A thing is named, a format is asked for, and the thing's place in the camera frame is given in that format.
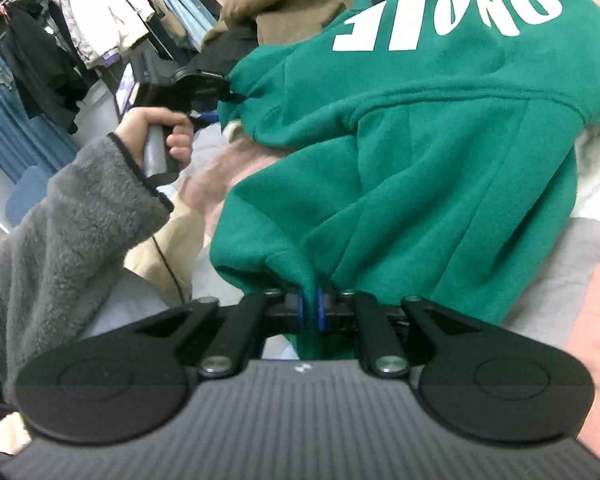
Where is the person's left forearm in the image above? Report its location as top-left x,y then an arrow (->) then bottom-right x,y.
0,132 -> 175,406

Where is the blue curtain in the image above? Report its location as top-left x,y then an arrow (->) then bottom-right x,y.
0,32 -> 81,187

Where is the brown garment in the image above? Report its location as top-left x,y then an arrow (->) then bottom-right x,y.
202,0 -> 406,50

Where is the person's left hand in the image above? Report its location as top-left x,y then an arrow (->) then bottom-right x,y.
115,106 -> 196,168

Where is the white puffer jacket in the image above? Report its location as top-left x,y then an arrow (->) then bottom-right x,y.
52,0 -> 151,69

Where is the pink grey patchwork blanket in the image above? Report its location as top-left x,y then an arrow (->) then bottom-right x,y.
180,0 -> 600,466

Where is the light blue hanging garment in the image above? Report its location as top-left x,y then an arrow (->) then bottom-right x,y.
145,0 -> 219,52

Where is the black garment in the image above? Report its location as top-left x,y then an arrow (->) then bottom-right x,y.
187,22 -> 259,80

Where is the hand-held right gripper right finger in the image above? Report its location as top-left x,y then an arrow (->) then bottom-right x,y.
316,287 -> 482,379

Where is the black hanging jacket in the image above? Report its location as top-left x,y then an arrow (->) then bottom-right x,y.
0,0 -> 99,134

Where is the blue padded seat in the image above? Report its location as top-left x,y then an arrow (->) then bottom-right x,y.
4,164 -> 57,227

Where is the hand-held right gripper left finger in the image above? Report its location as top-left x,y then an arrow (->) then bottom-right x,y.
135,287 -> 306,380

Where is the black cable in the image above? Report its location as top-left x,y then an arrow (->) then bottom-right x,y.
150,232 -> 194,307

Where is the green hoodie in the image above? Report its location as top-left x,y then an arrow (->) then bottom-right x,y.
209,0 -> 600,361

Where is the beige cloth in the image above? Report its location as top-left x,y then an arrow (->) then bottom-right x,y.
122,192 -> 216,307

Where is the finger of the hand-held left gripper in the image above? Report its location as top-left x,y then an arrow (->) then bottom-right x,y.
220,74 -> 248,105

